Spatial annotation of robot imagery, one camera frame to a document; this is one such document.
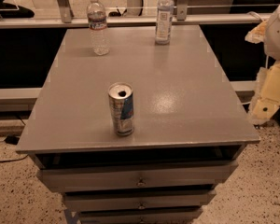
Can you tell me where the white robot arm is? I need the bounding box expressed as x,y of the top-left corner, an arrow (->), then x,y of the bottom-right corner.
264,5 -> 280,61

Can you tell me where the silver blue redbull can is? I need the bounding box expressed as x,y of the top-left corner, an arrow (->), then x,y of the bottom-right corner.
108,82 -> 134,136

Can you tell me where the grey drawer cabinet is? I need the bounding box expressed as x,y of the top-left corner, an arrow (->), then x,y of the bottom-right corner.
15,24 -> 261,224

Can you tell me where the top grey drawer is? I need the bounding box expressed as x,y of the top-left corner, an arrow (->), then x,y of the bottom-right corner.
37,161 -> 238,192

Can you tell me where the grey drawer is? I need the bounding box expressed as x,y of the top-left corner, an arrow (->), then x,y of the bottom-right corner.
64,189 -> 216,212
37,161 -> 238,192
79,206 -> 203,224

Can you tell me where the middle grey drawer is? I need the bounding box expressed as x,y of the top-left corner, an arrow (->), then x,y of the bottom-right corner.
64,189 -> 216,212

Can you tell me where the clear plastic water bottle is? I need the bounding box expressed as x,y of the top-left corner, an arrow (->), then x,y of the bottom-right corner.
87,0 -> 109,56

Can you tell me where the white label plastic bottle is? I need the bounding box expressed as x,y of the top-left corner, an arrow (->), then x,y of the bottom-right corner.
155,0 -> 175,45

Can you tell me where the bottom grey drawer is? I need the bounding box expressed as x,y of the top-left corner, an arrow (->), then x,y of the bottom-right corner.
79,206 -> 203,224

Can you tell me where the yellow foam block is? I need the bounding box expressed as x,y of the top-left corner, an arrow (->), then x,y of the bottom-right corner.
247,61 -> 280,125

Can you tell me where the black chair base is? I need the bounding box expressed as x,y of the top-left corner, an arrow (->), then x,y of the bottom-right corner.
0,0 -> 35,19

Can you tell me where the grey metal railing frame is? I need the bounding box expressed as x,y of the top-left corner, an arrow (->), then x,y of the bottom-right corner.
0,0 -> 280,29

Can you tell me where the black floor cable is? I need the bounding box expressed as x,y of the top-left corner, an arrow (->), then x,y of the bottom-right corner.
0,115 -> 29,164

